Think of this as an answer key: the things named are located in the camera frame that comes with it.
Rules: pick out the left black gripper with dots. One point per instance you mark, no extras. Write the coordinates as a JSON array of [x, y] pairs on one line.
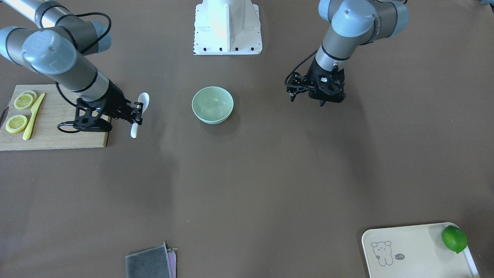
[[313, 76]]

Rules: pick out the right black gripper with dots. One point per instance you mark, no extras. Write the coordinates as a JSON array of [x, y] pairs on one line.
[[114, 101]]

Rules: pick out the white ceramic spoon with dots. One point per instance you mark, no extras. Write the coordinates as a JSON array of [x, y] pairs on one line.
[[141, 106]]

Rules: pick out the light green bowl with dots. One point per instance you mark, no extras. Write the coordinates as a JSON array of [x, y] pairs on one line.
[[212, 105]]

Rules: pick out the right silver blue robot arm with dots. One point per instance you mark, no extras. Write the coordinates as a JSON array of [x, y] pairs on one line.
[[58, 49]]

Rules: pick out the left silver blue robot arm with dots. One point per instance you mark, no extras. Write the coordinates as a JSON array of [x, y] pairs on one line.
[[352, 23]]

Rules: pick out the bamboo cutting board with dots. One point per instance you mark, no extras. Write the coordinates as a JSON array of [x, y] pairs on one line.
[[45, 134]]

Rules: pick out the yellow plastic knife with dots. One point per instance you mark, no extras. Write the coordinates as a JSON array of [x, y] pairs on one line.
[[31, 123]]

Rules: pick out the lemon slice near knife tip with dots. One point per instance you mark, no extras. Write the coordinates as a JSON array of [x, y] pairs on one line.
[[25, 99]]

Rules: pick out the grey folded cloth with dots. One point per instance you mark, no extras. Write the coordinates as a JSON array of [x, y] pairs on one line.
[[157, 262]]

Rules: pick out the beige rabbit tray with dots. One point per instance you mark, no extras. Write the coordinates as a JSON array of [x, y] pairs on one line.
[[415, 251]]

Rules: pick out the green lime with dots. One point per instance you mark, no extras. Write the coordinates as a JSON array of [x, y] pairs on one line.
[[454, 238]]

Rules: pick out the lemon slice near knife handle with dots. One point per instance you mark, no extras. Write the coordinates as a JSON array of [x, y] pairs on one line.
[[16, 123]]

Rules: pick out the white pedestal column base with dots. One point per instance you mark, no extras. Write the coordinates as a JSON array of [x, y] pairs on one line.
[[227, 27]]

